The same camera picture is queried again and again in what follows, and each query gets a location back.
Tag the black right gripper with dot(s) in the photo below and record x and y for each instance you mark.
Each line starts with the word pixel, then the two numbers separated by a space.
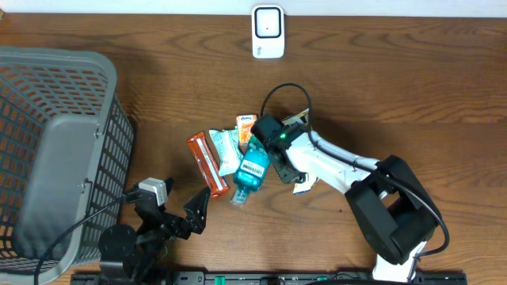
pixel 287 179

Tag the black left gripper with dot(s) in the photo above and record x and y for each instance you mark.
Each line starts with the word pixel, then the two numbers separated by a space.
pixel 183 232

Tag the yellow snack bag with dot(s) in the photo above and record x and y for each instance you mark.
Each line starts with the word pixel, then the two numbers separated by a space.
pixel 310 180

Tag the teal mouthwash bottle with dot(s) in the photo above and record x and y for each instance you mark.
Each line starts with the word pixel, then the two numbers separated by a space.
pixel 251 172

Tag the orange-red snack bar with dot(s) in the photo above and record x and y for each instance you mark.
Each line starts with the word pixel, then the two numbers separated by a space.
pixel 208 166

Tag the orange tissue pack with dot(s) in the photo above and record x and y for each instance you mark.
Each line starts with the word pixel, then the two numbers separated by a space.
pixel 244 124

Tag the light green wipes pack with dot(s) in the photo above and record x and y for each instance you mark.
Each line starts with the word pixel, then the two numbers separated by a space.
pixel 226 143

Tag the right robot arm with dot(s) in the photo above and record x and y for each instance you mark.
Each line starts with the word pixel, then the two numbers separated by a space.
pixel 394 212

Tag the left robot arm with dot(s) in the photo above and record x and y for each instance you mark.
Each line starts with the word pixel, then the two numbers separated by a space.
pixel 130 256

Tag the white barcode scanner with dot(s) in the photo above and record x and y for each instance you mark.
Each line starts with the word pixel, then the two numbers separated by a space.
pixel 268 33

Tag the grey plastic mesh basket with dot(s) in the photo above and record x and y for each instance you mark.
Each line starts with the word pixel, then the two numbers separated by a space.
pixel 66 145

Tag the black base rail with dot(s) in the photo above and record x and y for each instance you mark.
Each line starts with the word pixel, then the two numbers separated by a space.
pixel 339 278

